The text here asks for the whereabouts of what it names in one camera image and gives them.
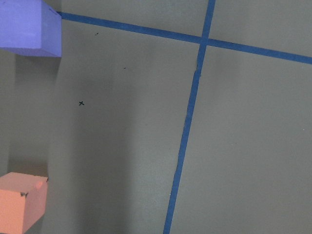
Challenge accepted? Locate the orange foam block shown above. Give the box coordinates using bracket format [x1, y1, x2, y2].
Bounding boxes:
[0, 172, 48, 234]

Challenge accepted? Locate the purple foam block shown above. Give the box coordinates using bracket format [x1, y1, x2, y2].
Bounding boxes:
[0, 0, 62, 58]

